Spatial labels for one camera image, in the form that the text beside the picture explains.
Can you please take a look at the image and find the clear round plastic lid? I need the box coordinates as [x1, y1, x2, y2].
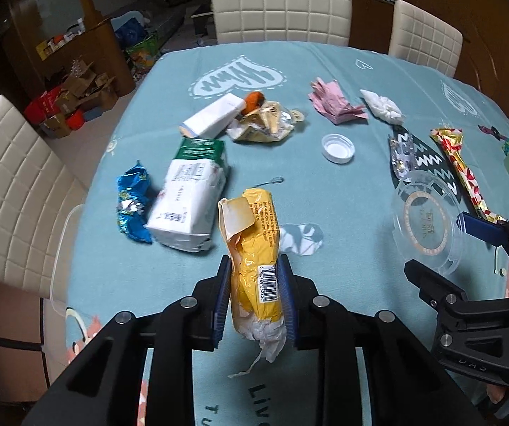
[391, 171, 470, 276]

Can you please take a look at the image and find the white bottle cap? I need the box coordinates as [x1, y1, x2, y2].
[321, 134, 355, 164]

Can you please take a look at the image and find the white green tissue packet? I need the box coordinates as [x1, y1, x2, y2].
[146, 137, 229, 253]

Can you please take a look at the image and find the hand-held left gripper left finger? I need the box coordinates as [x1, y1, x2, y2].
[21, 255, 233, 426]

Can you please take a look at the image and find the person's right hand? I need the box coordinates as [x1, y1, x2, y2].
[485, 382, 509, 420]

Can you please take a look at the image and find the orange peel piece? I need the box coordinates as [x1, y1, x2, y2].
[242, 92, 268, 114]

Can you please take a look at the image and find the gold red foil wrapper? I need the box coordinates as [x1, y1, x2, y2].
[429, 127, 508, 225]

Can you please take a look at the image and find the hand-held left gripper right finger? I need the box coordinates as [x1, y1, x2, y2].
[279, 255, 488, 426]

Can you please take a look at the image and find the cream quilted leather chair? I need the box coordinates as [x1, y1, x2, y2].
[388, 0, 464, 78]
[0, 94, 89, 302]
[210, 0, 353, 47]

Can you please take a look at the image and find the blue snack wrapper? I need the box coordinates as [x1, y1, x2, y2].
[116, 162, 154, 245]

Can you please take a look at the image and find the white plastic bag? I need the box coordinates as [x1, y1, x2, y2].
[360, 89, 407, 125]

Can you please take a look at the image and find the pink paper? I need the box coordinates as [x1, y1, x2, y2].
[308, 77, 368, 125]

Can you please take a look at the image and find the yellow snack wrapper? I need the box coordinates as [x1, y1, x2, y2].
[218, 187, 288, 378]

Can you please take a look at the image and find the dark sofa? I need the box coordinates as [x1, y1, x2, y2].
[117, 0, 195, 49]

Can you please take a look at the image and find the clear plastic container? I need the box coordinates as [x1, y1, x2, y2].
[50, 204, 87, 318]

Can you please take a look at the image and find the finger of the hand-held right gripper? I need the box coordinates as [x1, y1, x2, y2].
[456, 213, 509, 284]
[404, 260, 470, 320]

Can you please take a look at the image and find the pile of cardboard boxes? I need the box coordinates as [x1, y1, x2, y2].
[37, 60, 120, 139]

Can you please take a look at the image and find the row of bottles and boxes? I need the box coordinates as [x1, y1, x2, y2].
[36, 18, 87, 59]

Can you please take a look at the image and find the colourful printed bag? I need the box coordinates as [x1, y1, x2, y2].
[126, 33, 160, 70]

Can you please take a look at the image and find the low coffee table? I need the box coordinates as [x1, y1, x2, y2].
[191, 4, 216, 36]

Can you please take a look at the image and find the white carton box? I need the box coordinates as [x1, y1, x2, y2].
[179, 94, 246, 138]

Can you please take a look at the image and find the teal printed tablecloth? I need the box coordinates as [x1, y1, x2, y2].
[66, 41, 509, 426]

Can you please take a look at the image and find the red box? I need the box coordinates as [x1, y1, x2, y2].
[24, 90, 61, 124]

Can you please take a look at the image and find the curved wooden cabinet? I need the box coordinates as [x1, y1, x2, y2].
[8, 9, 136, 98]

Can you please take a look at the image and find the silver blister pack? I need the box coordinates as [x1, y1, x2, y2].
[388, 137, 420, 178]

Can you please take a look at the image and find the crumpled pale yellow wrapper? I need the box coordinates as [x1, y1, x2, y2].
[226, 101, 307, 143]

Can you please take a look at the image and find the blue bag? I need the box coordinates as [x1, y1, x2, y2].
[113, 18, 149, 47]

